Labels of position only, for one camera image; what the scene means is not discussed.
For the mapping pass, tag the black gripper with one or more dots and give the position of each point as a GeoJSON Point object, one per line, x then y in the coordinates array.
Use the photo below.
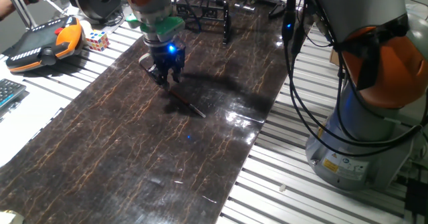
{"type": "Point", "coordinates": [165, 55]}

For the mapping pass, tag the orange black calligraphy brush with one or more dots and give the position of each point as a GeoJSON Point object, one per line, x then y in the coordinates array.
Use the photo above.
{"type": "Point", "coordinates": [190, 105]}

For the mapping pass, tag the operator forearm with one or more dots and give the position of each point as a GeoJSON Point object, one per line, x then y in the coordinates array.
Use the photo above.
{"type": "Point", "coordinates": [6, 6]}

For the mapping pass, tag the black pen rack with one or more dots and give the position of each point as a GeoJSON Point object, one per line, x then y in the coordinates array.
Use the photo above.
{"type": "Point", "coordinates": [227, 20]}

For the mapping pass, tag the green flange adapter plate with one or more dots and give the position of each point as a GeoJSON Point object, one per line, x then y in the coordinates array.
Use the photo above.
{"type": "Point", "coordinates": [167, 25]}

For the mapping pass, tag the dark marble pattern mat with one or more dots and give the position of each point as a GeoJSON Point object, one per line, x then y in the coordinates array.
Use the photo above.
{"type": "Point", "coordinates": [133, 143]}

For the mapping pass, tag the colourful puzzle cube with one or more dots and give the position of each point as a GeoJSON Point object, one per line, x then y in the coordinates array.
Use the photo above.
{"type": "Point", "coordinates": [98, 40]}

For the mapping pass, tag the small white ball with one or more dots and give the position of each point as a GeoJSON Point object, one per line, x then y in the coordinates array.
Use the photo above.
{"type": "Point", "coordinates": [85, 26]}

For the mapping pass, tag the large black round device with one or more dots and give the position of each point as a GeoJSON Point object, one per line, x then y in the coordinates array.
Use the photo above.
{"type": "Point", "coordinates": [93, 0]}

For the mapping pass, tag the orange black teach pendant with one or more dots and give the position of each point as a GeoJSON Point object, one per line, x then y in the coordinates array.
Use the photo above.
{"type": "Point", "coordinates": [43, 43]}

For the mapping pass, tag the small white scrap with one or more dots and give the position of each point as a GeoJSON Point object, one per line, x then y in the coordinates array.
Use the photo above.
{"type": "Point", "coordinates": [283, 187]}

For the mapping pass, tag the dark computer keyboard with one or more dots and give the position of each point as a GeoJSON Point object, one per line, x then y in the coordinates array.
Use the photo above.
{"type": "Point", "coordinates": [9, 90]}

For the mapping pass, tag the brown cardboard box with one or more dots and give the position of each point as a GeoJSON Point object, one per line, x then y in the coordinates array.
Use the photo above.
{"type": "Point", "coordinates": [334, 57]}

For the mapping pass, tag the pale corner object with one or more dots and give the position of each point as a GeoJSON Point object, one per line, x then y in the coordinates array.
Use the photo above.
{"type": "Point", "coordinates": [10, 218]}

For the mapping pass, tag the silver metal stand frame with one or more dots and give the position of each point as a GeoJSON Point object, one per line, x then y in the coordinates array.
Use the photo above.
{"type": "Point", "coordinates": [18, 6]}

